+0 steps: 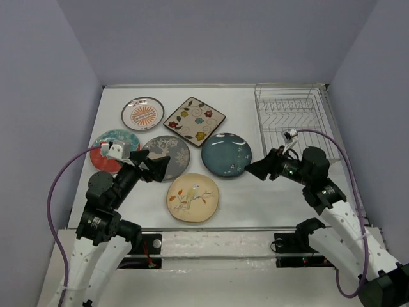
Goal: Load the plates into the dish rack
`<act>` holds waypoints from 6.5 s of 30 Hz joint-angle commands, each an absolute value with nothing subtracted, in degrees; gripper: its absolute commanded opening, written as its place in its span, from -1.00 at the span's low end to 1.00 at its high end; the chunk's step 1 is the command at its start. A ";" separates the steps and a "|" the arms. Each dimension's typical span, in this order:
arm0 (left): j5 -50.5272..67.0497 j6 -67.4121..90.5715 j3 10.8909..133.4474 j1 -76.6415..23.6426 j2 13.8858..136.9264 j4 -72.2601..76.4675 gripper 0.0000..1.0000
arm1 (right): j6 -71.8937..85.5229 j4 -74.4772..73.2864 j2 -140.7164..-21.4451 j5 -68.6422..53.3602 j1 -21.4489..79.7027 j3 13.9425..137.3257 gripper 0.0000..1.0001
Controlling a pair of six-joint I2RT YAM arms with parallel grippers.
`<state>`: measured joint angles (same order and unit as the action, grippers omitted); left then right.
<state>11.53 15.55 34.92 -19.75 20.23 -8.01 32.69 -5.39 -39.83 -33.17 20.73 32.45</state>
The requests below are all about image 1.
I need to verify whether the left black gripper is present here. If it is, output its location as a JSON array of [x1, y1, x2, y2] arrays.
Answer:
[[112, 148, 171, 207]]

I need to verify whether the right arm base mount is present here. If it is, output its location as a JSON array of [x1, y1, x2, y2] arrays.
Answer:
[[270, 232, 333, 269]]

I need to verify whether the metal wire dish rack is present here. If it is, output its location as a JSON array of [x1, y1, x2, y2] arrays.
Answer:
[[254, 83, 343, 154]]

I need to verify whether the cream bird plate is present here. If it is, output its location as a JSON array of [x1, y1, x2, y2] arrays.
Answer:
[[166, 173, 219, 223]]

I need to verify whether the dark blue blossom plate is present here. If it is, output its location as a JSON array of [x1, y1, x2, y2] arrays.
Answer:
[[201, 133, 252, 178]]

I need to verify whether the teal and red round plate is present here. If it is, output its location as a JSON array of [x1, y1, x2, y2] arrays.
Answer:
[[89, 129, 141, 174]]

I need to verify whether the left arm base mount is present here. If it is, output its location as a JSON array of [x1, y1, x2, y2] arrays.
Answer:
[[118, 233, 162, 269]]

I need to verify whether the white orange sunburst round plate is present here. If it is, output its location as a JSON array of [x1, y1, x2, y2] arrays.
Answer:
[[121, 97, 165, 131]]

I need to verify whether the square cream flower plate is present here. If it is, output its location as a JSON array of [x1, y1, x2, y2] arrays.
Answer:
[[164, 97, 226, 148]]

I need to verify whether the grey deer round plate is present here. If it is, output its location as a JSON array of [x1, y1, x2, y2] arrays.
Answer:
[[142, 136, 190, 181]]

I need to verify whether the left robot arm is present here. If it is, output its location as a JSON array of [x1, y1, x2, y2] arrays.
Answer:
[[49, 142, 170, 306]]

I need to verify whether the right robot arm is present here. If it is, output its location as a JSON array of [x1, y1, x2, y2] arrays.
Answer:
[[245, 146, 408, 306]]

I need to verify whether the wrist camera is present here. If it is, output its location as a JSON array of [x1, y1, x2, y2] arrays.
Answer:
[[100, 140, 131, 161], [282, 129, 298, 143]]

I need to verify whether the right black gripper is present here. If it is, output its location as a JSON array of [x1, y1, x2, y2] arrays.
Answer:
[[243, 145, 311, 185]]

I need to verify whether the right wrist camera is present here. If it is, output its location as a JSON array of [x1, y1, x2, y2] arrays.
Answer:
[[282, 129, 298, 143]]

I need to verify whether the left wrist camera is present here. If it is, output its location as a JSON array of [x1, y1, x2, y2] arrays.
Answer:
[[100, 140, 131, 161]]

